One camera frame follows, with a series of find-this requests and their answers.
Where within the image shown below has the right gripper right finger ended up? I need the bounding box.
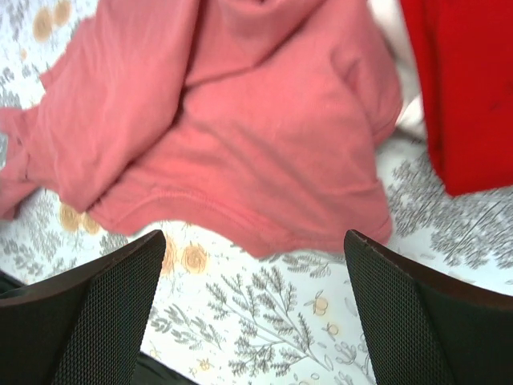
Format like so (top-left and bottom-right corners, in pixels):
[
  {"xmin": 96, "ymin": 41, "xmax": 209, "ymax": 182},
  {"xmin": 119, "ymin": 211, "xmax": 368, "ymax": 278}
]
[{"xmin": 344, "ymin": 230, "xmax": 512, "ymax": 385}]

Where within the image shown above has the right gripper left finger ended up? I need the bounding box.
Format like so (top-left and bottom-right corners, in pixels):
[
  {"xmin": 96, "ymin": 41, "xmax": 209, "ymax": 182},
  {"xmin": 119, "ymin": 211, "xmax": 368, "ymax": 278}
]
[{"xmin": 1, "ymin": 230, "xmax": 166, "ymax": 384}]

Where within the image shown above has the dusty pink t shirt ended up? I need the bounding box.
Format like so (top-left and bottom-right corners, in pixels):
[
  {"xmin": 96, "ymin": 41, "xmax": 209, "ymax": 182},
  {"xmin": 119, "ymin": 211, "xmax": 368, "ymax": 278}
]
[{"xmin": 1, "ymin": 1, "xmax": 402, "ymax": 257}]

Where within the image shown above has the floral patterned table mat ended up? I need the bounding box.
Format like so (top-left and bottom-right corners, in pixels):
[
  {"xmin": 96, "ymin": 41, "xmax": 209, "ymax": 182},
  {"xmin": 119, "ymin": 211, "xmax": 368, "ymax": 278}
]
[{"xmin": 1, "ymin": 1, "xmax": 512, "ymax": 384}]

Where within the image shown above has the folded white t shirt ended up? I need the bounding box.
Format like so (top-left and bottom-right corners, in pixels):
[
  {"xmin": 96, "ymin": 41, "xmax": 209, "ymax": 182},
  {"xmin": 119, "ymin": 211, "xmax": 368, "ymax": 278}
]
[{"xmin": 367, "ymin": 0, "xmax": 427, "ymax": 141}]

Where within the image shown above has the folded red t shirt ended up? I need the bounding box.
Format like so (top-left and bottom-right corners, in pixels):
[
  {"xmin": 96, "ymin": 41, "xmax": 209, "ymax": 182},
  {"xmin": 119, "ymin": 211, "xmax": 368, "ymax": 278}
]
[{"xmin": 401, "ymin": 0, "xmax": 512, "ymax": 196}]

